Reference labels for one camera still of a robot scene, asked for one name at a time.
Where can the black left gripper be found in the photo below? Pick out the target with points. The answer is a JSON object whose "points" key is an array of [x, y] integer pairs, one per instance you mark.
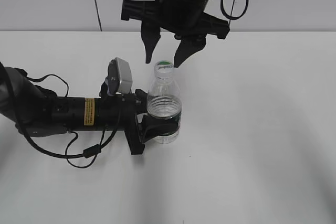
{"points": [[120, 113]]}

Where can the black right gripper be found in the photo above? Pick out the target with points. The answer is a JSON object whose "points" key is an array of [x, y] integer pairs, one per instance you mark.
{"points": [[181, 17]]}

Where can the clear cestbon water bottle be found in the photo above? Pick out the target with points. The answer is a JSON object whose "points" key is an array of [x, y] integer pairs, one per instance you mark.
{"points": [[164, 98]]}

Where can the white green bottle cap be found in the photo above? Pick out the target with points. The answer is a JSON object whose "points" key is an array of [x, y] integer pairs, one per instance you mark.
{"points": [[164, 70]]}

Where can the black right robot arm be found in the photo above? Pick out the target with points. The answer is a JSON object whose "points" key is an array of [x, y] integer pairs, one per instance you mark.
{"points": [[186, 19]]}

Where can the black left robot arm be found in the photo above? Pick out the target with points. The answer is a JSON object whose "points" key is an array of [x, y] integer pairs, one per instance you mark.
{"points": [[39, 112]]}

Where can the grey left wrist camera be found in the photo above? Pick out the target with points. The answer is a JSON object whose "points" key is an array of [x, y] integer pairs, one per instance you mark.
{"points": [[118, 80]]}

